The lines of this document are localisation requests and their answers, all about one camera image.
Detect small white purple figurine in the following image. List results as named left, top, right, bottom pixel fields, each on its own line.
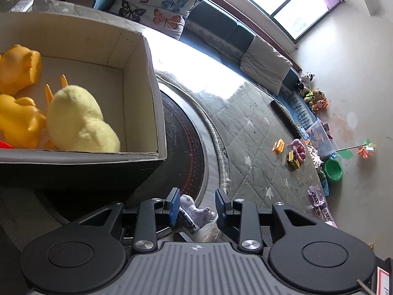
left=179, top=194, right=216, bottom=234

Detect yellow plush chick toy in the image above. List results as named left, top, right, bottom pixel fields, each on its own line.
left=45, top=85, right=121, bottom=153

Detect red toy apple half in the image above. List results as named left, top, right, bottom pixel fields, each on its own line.
left=0, top=141, right=13, bottom=149

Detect yellow rubber duck toy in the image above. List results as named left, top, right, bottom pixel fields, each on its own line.
left=0, top=94, right=46, bottom=149

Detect orange rubber duck toy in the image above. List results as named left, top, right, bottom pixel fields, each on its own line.
left=0, top=45, right=42, bottom=96

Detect snack packets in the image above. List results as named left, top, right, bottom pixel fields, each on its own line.
left=307, top=185, right=337, bottom=228

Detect yellow toy truck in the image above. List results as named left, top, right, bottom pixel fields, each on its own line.
left=286, top=150, right=300, bottom=170

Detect green plastic bowl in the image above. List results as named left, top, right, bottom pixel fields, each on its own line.
left=323, top=159, right=342, bottom=182

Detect pink toy on table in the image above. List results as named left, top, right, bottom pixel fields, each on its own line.
left=290, top=139, right=306, bottom=164

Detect orange toy block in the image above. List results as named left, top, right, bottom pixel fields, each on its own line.
left=272, top=139, right=285, bottom=154

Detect clear plastic storage box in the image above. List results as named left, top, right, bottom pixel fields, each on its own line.
left=306, top=118, right=335, bottom=161

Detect colourful pinwheel toy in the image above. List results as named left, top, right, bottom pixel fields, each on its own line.
left=336, top=139, right=376, bottom=160

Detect stuffed toys pile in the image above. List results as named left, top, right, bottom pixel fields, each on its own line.
left=295, top=73, right=328, bottom=112

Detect grey sofa cushion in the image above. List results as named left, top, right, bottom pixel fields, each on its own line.
left=240, top=35, right=293, bottom=95

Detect large cardboard box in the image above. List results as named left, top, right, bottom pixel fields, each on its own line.
left=1, top=12, right=167, bottom=207

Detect blue sofa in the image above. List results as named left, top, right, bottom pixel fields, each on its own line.
left=66, top=0, right=316, bottom=129

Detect butterfly print pillow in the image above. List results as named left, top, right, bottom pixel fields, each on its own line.
left=109, top=0, right=202, bottom=39

